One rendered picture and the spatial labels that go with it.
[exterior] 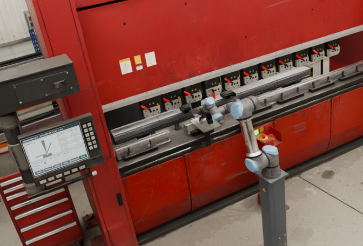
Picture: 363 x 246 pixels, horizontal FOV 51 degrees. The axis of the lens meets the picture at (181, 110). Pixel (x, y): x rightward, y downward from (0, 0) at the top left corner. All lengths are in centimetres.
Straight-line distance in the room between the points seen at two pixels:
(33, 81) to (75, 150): 51
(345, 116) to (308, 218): 127
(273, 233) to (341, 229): 71
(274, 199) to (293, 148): 114
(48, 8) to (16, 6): 438
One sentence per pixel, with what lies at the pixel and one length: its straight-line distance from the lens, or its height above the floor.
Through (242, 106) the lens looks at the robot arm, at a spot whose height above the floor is 138.
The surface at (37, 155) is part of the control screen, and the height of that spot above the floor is 146.
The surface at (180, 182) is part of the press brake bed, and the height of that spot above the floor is 51.
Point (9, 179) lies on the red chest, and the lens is 337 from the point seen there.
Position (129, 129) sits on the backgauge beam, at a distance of 351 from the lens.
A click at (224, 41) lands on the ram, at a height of 163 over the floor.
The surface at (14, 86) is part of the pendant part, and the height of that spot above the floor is 190.
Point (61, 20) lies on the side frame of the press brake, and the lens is 264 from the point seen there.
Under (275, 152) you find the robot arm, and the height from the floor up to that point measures 99.
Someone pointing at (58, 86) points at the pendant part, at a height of 183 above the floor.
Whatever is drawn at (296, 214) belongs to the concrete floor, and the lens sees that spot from 385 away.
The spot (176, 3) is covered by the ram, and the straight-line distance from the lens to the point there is 308.
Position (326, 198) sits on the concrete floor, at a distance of 406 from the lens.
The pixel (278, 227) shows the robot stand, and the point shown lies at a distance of 327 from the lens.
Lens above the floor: 255
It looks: 25 degrees down
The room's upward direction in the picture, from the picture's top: 9 degrees counter-clockwise
